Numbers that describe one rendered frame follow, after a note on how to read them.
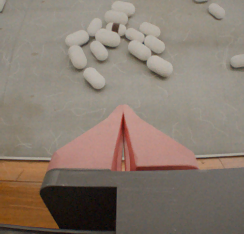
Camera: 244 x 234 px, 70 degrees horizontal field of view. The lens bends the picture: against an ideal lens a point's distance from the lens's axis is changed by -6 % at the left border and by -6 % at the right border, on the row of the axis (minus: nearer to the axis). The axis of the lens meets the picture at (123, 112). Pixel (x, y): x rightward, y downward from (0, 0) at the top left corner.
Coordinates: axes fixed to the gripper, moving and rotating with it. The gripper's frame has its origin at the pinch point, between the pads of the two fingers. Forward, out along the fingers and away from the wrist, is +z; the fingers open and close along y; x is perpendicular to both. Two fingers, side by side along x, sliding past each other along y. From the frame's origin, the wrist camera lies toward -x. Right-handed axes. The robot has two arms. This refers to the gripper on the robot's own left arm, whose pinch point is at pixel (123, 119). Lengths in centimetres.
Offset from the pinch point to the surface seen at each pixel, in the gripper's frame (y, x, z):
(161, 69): -5.2, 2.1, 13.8
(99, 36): 3.3, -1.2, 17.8
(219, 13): -16.1, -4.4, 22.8
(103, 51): 2.7, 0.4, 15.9
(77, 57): 6.3, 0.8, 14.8
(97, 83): 3.4, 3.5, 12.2
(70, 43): 7.5, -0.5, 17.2
